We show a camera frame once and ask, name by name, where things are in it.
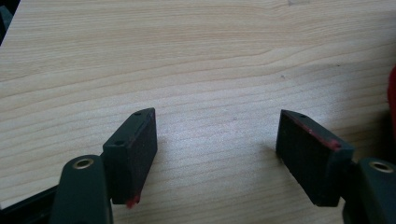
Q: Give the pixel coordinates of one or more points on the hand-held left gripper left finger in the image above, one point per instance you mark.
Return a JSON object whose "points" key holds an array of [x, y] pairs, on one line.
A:
{"points": [[130, 155]]}

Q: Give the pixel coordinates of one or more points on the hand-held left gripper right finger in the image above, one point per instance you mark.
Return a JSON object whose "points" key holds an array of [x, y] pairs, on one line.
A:
{"points": [[314, 155]]}

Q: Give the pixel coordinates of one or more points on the red object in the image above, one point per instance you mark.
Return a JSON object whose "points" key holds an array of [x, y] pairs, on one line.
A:
{"points": [[392, 93]]}

